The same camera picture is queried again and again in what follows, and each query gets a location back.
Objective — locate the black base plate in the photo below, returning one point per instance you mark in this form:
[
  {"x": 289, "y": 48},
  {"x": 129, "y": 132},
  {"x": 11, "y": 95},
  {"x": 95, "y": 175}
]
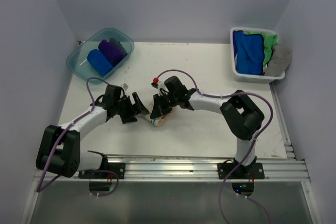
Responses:
[
  {"x": 109, "y": 171},
  {"x": 253, "y": 171}
]

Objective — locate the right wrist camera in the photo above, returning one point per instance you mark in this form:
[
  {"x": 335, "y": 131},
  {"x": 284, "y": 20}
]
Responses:
[{"x": 158, "y": 84}]

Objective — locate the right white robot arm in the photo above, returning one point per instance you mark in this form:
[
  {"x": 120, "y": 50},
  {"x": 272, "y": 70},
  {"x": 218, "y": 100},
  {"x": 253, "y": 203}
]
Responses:
[{"x": 242, "y": 115}]

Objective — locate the rolled purple towel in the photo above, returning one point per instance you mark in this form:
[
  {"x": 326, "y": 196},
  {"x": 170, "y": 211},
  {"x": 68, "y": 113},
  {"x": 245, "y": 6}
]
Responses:
[{"x": 113, "y": 54}]

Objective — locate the white laundry basket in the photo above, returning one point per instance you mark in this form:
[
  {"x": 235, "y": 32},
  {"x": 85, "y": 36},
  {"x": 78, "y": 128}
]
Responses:
[{"x": 247, "y": 77}]

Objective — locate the grey cloth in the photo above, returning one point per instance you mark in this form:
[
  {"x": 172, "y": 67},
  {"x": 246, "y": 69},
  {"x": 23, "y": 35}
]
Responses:
[{"x": 279, "y": 62}]

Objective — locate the aluminium mounting rail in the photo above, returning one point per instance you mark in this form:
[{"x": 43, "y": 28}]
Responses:
[{"x": 202, "y": 169}]

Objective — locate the blue towel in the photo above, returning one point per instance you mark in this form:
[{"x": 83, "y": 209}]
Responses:
[{"x": 99, "y": 62}]

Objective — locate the dark blue cloth in basket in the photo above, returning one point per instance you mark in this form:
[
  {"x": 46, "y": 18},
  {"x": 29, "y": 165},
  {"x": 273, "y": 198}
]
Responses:
[{"x": 250, "y": 53}]

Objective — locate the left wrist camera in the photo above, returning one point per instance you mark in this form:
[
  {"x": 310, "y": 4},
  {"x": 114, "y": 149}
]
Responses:
[{"x": 125, "y": 86}]

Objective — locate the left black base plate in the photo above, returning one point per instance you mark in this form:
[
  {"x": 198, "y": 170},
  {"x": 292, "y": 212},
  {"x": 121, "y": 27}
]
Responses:
[{"x": 109, "y": 171}]

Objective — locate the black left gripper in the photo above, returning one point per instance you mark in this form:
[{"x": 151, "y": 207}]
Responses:
[{"x": 129, "y": 116}]

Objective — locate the green cloth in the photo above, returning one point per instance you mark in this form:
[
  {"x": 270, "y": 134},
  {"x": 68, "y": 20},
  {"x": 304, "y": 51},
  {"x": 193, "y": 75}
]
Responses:
[{"x": 270, "y": 40}]

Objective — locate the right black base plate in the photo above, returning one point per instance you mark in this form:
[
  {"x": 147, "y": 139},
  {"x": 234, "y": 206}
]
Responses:
[{"x": 253, "y": 171}]

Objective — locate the patterned white cloth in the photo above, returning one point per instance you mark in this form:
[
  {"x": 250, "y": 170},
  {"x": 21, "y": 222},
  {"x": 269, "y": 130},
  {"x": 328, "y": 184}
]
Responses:
[{"x": 160, "y": 121}]

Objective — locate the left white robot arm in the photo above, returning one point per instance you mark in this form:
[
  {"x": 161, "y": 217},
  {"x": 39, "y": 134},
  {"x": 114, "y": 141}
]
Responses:
[{"x": 60, "y": 150}]

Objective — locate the rolled dark grey towel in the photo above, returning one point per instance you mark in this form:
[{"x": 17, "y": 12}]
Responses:
[{"x": 118, "y": 45}]

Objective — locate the teal translucent plastic bin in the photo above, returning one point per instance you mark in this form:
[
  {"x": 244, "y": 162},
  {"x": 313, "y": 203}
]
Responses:
[{"x": 77, "y": 61}]

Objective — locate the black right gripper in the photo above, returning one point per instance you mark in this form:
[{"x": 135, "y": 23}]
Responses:
[{"x": 158, "y": 106}]

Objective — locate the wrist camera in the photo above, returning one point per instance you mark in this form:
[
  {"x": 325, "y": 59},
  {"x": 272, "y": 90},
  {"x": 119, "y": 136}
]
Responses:
[
  {"x": 158, "y": 84},
  {"x": 125, "y": 86}
]

